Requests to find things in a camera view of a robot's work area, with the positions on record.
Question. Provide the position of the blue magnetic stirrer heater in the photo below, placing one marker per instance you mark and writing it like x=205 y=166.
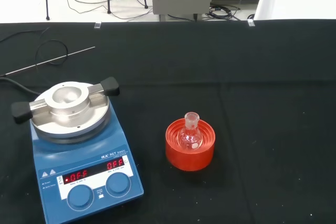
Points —
x=86 y=155

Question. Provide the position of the black bench cloth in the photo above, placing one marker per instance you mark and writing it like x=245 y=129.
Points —
x=262 y=103

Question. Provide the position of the thin metal rod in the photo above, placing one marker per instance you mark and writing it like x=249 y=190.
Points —
x=52 y=60

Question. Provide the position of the clear cloth clip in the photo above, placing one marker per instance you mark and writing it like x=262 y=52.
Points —
x=251 y=23
x=97 y=25

